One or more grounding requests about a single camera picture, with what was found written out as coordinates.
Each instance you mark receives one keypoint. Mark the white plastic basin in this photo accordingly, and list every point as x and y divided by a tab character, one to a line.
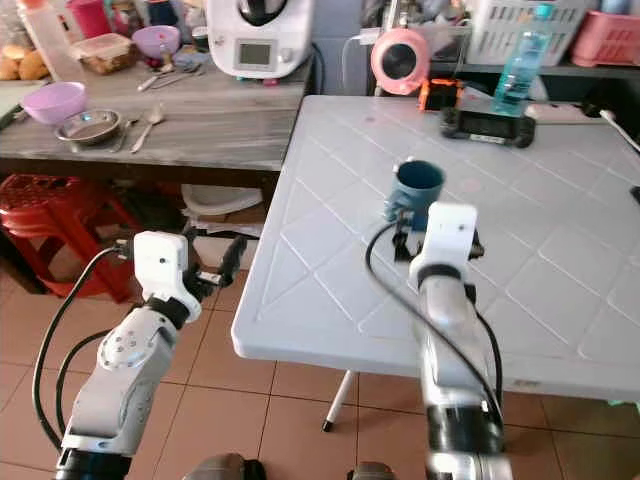
222	199

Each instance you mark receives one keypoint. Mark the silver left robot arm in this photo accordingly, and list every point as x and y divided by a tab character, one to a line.
120	370

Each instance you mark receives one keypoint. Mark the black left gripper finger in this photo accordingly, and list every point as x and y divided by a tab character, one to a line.
232	256

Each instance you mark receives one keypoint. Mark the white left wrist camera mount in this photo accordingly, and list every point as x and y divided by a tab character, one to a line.
160	262

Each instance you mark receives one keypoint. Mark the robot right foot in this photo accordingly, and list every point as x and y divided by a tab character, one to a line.
372	472

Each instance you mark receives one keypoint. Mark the clear pitcher with orange lid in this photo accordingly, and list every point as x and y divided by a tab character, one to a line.
50	40

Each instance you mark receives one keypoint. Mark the white plastic folding table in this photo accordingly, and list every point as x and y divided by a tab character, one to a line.
540	290

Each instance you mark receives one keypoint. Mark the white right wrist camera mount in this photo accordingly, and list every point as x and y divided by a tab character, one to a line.
450	235

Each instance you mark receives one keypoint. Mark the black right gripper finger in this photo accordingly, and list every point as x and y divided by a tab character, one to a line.
399	212

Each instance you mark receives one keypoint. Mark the grey wooden table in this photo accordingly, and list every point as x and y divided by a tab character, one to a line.
210	130

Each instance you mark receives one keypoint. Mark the green tray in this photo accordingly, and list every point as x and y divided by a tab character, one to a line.
10	95

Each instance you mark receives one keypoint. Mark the red plastic stool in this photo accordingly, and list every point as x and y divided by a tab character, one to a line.
60	210

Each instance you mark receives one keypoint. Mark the large purple plastic bowl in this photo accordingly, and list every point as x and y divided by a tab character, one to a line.
55	101

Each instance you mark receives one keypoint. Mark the black handheld controller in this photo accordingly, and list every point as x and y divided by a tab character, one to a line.
488	127

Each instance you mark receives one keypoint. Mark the metal spoon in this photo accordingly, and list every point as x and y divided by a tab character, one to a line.
155	78
153	115

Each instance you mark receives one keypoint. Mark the blue plastic water bottle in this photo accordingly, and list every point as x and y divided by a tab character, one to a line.
523	70

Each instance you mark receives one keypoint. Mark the white plastic basket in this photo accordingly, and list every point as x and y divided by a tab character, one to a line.
530	30

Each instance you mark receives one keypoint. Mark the pink round device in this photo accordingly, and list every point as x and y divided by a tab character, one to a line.
400	60

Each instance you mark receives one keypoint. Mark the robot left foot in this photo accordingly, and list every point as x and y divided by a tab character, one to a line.
228	469

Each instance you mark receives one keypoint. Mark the orange and black device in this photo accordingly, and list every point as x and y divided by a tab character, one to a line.
438	94

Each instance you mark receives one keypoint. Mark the clear plastic food container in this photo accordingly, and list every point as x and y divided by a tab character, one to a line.
108	53

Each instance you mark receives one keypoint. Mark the brown bread roll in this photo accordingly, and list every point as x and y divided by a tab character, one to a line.
8	66
33	64

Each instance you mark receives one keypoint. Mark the metal fork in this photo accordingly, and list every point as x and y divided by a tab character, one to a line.
123	134

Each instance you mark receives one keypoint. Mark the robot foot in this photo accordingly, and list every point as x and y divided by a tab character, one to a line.
228	469
372	472

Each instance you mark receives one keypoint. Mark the pink plastic basket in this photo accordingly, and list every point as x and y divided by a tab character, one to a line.
605	40

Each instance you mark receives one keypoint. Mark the round metal dish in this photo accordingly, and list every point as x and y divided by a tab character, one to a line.
90	128

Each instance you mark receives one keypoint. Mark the dark blue cup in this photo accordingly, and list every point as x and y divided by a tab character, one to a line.
422	183

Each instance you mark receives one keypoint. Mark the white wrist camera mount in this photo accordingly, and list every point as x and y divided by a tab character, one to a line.
450	235
160	262

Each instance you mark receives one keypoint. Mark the white kitchen appliance with display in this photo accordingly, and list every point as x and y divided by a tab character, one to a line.
258	40

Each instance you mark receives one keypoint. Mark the dark blue mug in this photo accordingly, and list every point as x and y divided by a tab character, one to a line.
162	11

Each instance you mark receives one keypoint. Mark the red plastic cup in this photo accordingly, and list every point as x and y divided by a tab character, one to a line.
90	17

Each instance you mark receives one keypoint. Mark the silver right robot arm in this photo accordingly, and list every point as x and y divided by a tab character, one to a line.
455	380

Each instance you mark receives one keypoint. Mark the small purple bowl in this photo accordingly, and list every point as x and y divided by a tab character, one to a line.
156	40

